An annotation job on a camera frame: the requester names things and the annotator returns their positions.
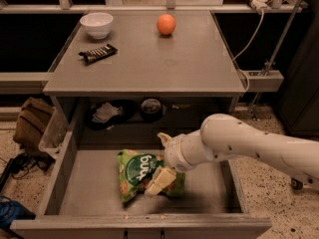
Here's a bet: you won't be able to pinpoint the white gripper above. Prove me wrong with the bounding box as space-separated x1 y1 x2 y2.
145 130 214 197

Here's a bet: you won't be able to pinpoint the green rice chip bag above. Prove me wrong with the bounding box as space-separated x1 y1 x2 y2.
117 149 185 203

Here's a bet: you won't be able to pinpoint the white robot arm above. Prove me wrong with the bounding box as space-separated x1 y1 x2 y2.
146 114 319 196

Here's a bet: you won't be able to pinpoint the open grey top drawer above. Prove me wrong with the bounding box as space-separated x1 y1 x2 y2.
11 106 271 239

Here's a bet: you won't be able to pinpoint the grey cabinet counter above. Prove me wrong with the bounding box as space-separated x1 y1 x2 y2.
42 9 247 132

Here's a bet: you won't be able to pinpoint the blue bag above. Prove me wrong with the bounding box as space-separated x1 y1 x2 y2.
0 196 36 228

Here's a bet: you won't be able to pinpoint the small black pot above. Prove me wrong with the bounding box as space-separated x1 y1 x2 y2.
140 98 164 122

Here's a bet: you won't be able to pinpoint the black pan with papers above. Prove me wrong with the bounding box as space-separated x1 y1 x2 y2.
85 100 136 130

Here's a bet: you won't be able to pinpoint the clear plastic bin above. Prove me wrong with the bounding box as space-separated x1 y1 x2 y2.
38 110 68 159

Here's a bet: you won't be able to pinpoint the dark chocolate bar wrapper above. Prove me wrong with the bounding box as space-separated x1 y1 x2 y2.
79 44 118 65

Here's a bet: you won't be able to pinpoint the orange fruit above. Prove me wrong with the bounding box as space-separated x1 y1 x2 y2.
157 14 175 35

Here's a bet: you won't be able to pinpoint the black wheeled stand leg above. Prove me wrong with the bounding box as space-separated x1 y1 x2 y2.
291 178 303 190

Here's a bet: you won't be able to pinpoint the brown backpack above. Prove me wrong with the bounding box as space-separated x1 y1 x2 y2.
13 98 54 157

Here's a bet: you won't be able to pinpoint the white ceramic bowl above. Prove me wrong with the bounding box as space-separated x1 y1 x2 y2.
80 12 114 39

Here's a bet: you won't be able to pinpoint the white power adapter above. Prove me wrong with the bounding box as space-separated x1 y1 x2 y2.
240 0 271 16

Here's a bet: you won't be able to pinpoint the metal tripod pole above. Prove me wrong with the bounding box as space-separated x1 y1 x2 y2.
248 0 303 120

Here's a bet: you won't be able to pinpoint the black cables on floor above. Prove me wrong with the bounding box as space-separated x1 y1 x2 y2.
0 152 56 193

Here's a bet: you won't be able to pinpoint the white power cable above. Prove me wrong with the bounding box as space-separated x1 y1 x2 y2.
231 7 265 94

